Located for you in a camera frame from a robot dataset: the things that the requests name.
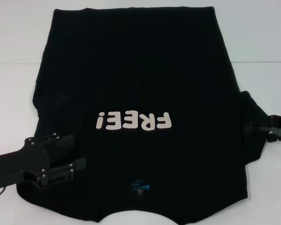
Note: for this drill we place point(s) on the black t-shirt with FREE print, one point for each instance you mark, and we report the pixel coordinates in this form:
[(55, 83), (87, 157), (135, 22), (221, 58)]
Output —
[(135, 70)]

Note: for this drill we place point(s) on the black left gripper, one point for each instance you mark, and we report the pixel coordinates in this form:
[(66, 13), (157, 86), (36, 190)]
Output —
[(16, 166)]

